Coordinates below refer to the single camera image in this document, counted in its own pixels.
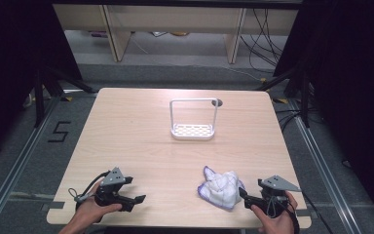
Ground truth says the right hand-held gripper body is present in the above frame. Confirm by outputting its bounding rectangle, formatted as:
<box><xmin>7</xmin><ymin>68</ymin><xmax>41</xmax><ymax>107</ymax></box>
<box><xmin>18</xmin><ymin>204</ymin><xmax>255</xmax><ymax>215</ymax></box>
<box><xmin>243</xmin><ymin>175</ymin><xmax>302</xmax><ymax>217</ymax></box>

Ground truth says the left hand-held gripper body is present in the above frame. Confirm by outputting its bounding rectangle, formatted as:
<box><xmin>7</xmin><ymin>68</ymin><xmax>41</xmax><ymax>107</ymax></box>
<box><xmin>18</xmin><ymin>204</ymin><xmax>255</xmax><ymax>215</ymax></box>
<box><xmin>93</xmin><ymin>166</ymin><xmax>134</xmax><ymax>213</ymax></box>

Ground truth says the beige wooden desk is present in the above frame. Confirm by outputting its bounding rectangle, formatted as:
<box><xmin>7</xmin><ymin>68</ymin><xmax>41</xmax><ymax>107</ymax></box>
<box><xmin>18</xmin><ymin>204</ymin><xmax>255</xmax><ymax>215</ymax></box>
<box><xmin>52</xmin><ymin>3</ymin><xmax>300</xmax><ymax>64</ymax></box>

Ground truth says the person's left hand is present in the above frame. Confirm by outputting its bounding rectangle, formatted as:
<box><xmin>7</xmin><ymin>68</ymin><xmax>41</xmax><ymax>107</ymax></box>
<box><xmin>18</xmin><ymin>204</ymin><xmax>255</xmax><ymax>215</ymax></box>
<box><xmin>72</xmin><ymin>191</ymin><xmax>123</xmax><ymax>228</ymax></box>

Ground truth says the thin black floor cable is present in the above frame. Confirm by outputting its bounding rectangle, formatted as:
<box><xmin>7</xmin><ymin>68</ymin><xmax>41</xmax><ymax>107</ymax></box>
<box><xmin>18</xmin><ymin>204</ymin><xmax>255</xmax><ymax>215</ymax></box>
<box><xmin>301</xmin><ymin>190</ymin><xmax>334</xmax><ymax>234</ymax></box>

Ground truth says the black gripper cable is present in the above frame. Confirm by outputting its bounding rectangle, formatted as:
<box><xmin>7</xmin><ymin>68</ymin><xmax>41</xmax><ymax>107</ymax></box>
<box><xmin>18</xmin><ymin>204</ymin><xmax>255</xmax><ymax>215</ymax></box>
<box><xmin>266</xmin><ymin>194</ymin><xmax>302</xmax><ymax>234</ymax></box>
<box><xmin>75</xmin><ymin>170</ymin><xmax>111</xmax><ymax>211</ymax></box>

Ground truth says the black curtain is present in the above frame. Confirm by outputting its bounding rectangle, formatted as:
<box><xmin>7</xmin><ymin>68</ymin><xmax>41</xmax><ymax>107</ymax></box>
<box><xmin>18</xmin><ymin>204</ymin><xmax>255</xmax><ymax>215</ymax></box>
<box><xmin>0</xmin><ymin>0</ymin><xmax>83</xmax><ymax>164</ymax></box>
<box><xmin>273</xmin><ymin>0</ymin><xmax>374</xmax><ymax>225</ymax></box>

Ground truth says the aluminium floor rail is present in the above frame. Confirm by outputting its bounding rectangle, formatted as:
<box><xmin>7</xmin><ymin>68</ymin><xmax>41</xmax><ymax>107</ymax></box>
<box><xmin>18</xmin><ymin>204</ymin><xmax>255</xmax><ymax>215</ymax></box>
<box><xmin>0</xmin><ymin>96</ymin><xmax>61</xmax><ymax>234</ymax></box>
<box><xmin>286</xmin><ymin>97</ymin><xmax>362</xmax><ymax>234</ymax></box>

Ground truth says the black metal stand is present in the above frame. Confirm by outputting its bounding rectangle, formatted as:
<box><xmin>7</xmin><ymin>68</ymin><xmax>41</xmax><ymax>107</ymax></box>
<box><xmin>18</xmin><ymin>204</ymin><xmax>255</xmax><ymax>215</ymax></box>
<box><xmin>256</xmin><ymin>64</ymin><xmax>312</xmax><ymax>129</ymax></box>
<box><xmin>33</xmin><ymin>64</ymin><xmax>97</xmax><ymax>129</ymax></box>

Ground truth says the white wire rack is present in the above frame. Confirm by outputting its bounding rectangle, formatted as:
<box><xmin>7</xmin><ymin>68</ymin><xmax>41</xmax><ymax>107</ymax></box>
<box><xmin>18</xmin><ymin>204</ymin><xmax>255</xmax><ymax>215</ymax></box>
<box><xmin>169</xmin><ymin>97</ymin><xmax>219</xmax><ymax>141</ymax></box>

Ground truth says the bundle of black cables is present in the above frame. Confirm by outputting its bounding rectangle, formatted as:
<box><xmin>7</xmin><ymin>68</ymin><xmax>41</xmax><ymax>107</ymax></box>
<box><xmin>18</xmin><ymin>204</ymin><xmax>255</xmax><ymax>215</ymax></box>
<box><xmin>240</xmin><ymin>8</ymin><xmax>288</xmax><ymax>74</ymax></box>

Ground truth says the person's right hand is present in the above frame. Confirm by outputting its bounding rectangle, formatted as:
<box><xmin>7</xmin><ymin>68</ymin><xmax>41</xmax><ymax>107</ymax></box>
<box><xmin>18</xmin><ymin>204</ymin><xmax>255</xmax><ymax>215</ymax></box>
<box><xmin>250</xmin><ymin>190</ymin><xmax>299</xmax><ymax>234</ymax></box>

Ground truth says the white cloth with purple edge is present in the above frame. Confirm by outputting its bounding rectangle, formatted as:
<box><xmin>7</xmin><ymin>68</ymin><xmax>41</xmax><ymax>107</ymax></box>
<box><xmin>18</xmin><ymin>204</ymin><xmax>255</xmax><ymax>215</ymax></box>
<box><xmin>197</xmin><ymin>165</ymin><xmax>246</xmax><ymax>211</ymax></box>

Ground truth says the grey cable connector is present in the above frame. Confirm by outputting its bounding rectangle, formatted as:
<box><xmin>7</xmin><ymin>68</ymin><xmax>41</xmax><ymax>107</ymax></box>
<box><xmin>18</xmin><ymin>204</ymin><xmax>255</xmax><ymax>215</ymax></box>
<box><xmin>68</xmin><ymin>187</ymin><xmax>95</xmax><ymax>203</ymax></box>

